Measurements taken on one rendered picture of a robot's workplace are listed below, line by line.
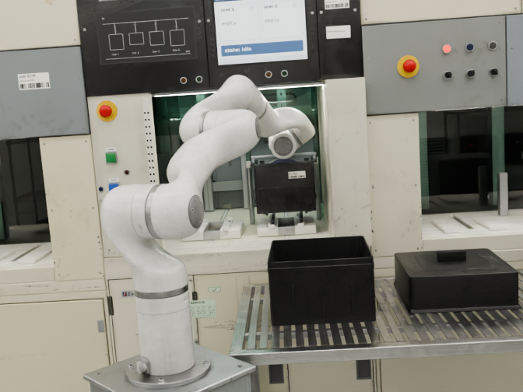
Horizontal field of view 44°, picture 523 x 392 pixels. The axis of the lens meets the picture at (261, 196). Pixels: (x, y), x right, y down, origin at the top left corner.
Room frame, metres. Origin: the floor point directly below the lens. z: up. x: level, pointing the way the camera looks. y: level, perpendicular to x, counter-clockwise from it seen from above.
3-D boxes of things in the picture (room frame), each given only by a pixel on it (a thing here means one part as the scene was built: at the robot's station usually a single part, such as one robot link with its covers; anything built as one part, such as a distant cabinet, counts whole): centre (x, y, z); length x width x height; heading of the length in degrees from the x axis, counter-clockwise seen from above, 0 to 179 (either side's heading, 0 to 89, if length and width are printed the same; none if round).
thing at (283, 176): (2.37, -0.09, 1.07); 0.24 x 0.20 x 0.32; 87
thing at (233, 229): (2.38, 0.18, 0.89); 0.22 x 0.21 x 0.04; 178
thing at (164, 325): (1.39, 0.24, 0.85); 0.19 x 0.19 x 0.18
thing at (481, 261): (1.80, -0.53, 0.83); 0.29 x 0.29 x 0.13; 86
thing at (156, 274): (1.41, 0.26, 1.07); 0.19 x 0.12 x 0.24; 67
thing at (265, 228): (2.37, -0.09, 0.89); 0.22 x 0.21 x 0.04; 178
